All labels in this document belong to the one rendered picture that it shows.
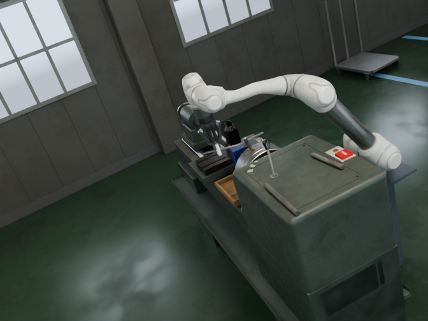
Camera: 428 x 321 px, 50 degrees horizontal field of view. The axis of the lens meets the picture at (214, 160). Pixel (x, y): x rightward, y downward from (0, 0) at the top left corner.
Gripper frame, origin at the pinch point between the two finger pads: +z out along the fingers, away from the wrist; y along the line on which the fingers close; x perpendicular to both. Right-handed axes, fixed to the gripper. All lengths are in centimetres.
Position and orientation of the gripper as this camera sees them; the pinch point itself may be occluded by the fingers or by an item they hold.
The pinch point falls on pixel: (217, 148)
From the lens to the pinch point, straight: 234.8
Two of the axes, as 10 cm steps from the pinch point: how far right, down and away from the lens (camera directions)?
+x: 3.7, 3.4, -8.7
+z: 3.2, 8.3, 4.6
